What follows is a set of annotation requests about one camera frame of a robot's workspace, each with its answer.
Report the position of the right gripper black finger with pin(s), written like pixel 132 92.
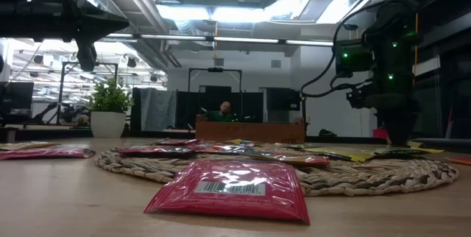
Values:
pixel 399 130

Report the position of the black background robot arm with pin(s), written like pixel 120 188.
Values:
pixel 73 113

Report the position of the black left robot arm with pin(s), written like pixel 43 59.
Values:
pixel 55 16

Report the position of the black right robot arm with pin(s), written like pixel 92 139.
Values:
pixel 393 56

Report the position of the red orange foil tea packet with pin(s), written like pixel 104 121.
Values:
pixel 294 160

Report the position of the small yellow tea packet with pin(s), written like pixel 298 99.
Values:
pixel 239 141

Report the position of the red silver foil tea packet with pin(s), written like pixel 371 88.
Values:
pixel 221 148

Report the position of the small red tea packet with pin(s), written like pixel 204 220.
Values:
pixel 176 141

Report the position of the dark red foil tea packet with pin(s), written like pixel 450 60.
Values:
pixel 154 151

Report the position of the long red tea packet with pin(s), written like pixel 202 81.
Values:
pixel 44 153

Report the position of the tan gold tea packet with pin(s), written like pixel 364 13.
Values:
pixel 25 145

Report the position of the red plastic container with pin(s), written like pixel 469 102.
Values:
pixel 379 133

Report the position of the round woven straw placemat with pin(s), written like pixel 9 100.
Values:
pixel 368 182

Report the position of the small black object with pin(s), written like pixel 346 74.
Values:
pixel 326 133

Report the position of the black partition panel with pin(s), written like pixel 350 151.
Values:
pixel 254 106

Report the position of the brown wooden box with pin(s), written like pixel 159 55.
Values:
pixel 250 132

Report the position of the long ceiling light bar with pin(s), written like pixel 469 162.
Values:
pixel 243 40

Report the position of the person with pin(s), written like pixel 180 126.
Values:
pixel 222 113

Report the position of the grey hanging cloth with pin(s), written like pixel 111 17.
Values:
pixel 158 108

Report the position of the green potted plant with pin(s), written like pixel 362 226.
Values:
pixel 110 95

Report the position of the white plant pot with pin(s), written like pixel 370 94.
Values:
pixel 107 123

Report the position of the black desk monitor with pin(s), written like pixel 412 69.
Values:
pixel 16 95

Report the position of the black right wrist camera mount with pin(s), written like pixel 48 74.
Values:
pixel 358 97

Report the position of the black wall monitor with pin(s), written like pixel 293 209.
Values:
pixel 283 99

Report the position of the black metal frame stand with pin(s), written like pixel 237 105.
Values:
pixel 215 70

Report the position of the black tall rig frame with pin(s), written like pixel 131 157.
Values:
pixel 60 93

